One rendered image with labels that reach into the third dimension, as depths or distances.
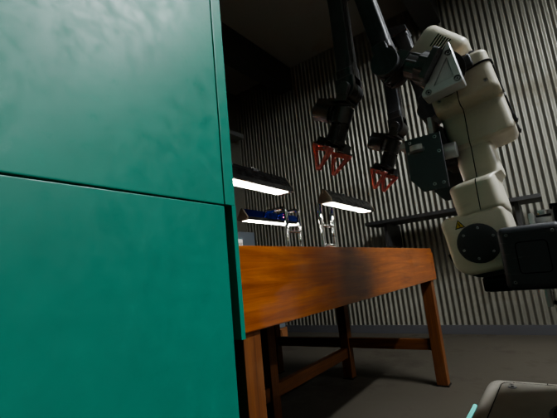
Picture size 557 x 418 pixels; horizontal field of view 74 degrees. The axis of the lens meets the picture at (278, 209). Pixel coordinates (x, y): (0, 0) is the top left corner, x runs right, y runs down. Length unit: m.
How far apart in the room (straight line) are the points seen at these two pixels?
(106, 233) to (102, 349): 0.15
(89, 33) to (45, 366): 0.46
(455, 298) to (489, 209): 2.88
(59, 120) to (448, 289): 3.69
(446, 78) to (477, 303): 3.05
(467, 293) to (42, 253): 3.68
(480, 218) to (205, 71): 0.77
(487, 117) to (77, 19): 0.98
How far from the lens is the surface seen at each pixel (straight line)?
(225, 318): 0.71
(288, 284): 0.95
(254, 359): 0.86
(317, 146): 1.11
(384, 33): 1.19
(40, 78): 0.60
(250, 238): 3.83
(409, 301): 4.06
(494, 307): 3.90
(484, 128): 1.18
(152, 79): 0.71
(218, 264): 0.70
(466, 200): 1.12
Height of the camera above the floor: 0.69
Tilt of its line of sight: 10 degrees up
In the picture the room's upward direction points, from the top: 6 degrees counter-clockwise
